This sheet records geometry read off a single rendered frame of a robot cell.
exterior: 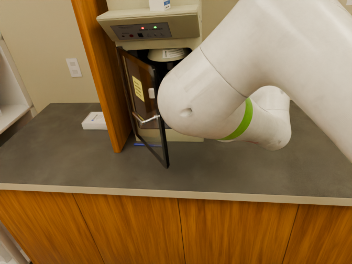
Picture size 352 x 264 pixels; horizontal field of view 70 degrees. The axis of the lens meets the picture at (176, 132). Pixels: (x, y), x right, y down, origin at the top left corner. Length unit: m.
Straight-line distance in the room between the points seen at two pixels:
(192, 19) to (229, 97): 0.51
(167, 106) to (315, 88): 0.19
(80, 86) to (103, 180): 0.80
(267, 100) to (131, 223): 0.80
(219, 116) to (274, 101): 0.41
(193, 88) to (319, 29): 0.16
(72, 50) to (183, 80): 1.30
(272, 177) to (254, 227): 0.24
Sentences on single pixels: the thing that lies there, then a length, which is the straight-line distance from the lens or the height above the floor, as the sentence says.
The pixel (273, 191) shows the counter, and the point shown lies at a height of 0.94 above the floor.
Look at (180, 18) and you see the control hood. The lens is 0.85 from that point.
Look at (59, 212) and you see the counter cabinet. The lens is 1.32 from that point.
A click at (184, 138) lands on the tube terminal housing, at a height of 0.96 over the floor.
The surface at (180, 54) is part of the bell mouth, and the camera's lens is 1.03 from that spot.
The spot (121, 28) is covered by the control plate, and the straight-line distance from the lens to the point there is 0.92.
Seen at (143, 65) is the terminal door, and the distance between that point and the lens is 0.80.
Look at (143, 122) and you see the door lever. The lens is 0.84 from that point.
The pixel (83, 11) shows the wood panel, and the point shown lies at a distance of 0.95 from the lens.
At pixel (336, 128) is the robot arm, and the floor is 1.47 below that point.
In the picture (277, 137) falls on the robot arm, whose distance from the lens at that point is 0.72.
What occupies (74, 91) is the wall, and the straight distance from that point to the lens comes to 1.74.
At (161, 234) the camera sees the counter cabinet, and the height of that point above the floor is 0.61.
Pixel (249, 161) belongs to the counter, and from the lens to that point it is 1.07.
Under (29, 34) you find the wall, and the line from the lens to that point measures 1.74.
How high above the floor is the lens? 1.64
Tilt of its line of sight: 34 degrees down
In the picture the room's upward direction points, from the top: 6 degrees counter-clockwise
